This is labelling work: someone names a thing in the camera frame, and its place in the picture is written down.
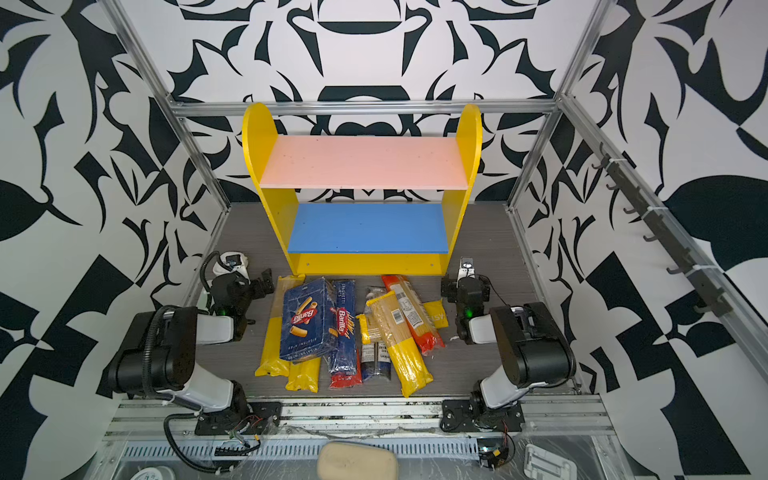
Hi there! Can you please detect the yellow noodle bag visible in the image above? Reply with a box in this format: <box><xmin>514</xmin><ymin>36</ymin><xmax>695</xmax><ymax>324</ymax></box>
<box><xmin>423</xmin><ymin>300</ymin><xmax>450</xmax><ymax>329</ymax></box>

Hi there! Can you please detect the red end spaghetti bag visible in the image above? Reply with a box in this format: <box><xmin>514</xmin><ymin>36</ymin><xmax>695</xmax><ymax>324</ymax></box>
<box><xmin>382</xmin><ymin>275</ymin><xmax>445</xmax><ymax>355</ymax></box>

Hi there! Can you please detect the blue Barilla pasta box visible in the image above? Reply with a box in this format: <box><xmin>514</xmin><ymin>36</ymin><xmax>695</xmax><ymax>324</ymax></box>
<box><xmin>279</xmin><ymin>277</ymin><xmax>338</xmax><ymax>364</ymax></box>

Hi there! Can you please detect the yellow end spaghetti bag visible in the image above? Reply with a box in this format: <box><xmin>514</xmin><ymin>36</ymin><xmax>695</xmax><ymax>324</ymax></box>
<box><xmin>366</xmin><ymin>292</ymin><xmax>433</xmax><ymax>398</ymax></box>

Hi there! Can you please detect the clear navy spaghetti bag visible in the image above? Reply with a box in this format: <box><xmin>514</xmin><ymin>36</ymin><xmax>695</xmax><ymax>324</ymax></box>
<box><xmin>358</xmin><ymin>304</ymin><xmax>392</xmax><ymax>382</ymax></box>

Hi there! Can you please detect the blue Barilla spaghetti bag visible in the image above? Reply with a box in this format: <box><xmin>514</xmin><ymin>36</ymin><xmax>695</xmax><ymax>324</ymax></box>
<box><xmin>326</xmin><ymin>280</ymin><xmax>362</xmax><ymax>389</ymax></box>

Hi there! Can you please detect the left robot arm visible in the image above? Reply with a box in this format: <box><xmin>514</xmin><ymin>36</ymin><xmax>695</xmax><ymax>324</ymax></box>
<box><xmin>107</xmin><ymin>269</ymin><xmax>275</xmax><ymax>417</ymax></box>

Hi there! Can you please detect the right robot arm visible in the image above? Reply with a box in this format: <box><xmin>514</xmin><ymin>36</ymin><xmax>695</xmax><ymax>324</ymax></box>
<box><xmin>441</xmin><ymin>275</ymin><xmax>576</xmax><ymax>413</ymax></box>

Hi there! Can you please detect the yellow pasta bag far left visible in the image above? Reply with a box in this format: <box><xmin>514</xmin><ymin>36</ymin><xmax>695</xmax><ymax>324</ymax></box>
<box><xmin>254</xmin><ymin>274</ymin><xmax>306</xmax><ymax>377</ymax></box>

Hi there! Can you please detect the yellow pasta bag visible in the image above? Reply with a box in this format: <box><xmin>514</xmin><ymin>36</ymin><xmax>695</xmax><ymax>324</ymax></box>
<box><xmin>254</xmin><ymin>274</ymin><xmax>306</xmax><ymax>377</ymax></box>
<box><xmin>285</xmin><ymin>358</ymin><xmax>322</xmax><ymax>393</ymax></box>

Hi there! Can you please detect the yellow shelf unit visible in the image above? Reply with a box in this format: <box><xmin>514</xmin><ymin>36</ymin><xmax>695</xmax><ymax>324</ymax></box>
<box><xmin>242</xmin><ymin>103</ymin><xmax>483</xmax><ymax>276</ymax></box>

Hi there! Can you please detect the beige sponge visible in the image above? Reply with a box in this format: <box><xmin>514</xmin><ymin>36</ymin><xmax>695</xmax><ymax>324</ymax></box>
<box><xmin>317</xmin><ymin>442</ymin><xmax>399</xmax><ymax>480</ymax></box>

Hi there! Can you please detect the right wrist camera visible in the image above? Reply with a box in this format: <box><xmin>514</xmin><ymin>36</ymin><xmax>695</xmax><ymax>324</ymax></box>
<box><xmin>457</xmin><ymin>257</ymin><xmax>475</xmax><ymax>280</ymax></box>

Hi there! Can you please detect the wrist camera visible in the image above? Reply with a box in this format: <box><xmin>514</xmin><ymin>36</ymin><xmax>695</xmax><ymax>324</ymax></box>
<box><xmin>457</xmin><ymin>257</ymin><xmax>475</xmax><ymax>280</ymax></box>
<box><xmin>212</xmin><ymin>251</ymin><xmax>249</xmax><ymax>279</ymax></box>

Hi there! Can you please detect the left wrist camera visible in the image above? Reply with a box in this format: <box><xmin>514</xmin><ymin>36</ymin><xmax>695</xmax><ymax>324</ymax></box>
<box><xmin>212</xmin><ymin>251</ymin><xmax>249</xmax><ymax>279</ymax></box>

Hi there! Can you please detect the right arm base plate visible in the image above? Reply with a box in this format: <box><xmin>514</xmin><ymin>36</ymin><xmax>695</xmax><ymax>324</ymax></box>
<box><xmin>439</xmin><ymin>399</ymin><xmax>525</xmax><ymax>433</ymax></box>

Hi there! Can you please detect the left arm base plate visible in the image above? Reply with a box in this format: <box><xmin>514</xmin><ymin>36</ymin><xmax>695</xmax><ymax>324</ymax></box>
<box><xmin>194</xmin><ymin>401</ymin><xmax>283</xmax><ymax>436</ymax></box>

